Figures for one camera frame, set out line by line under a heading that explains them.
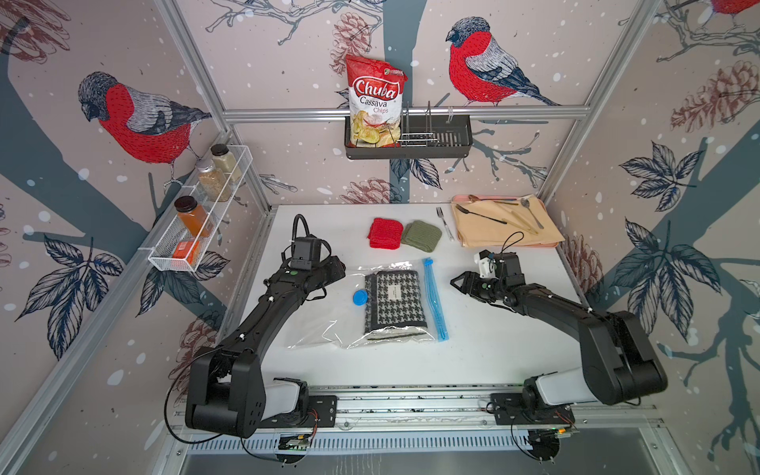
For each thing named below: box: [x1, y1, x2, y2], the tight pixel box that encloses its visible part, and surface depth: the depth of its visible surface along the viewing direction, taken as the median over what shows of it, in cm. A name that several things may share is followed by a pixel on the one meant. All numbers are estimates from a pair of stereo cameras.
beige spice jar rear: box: [210, 143, 243, 183], surface depth 82 cm
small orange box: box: [172, 240, 201, 265], surface depth 68 cm
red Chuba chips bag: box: [345, 54, 409, 149], surface depth 81 cm
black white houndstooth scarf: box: [364, 270, 428, 334], surface depth 92 cm
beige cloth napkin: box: [451, 193, 567, 248], surface depth 117 cm
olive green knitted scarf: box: [401, 219, 443, 253], surface depth 108 cm
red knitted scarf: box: [367, 217, 404, 251], surface depth 109 cm
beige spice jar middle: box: [195, 158, 231, 203], surface depth 77 cm
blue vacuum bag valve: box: [352, 288, 370, 307], surface depth 94 cm
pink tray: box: [452, 194, 546, 209], surface depth 125 cm
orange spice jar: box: [174, 194, 211, 238], surface depth 69 cm
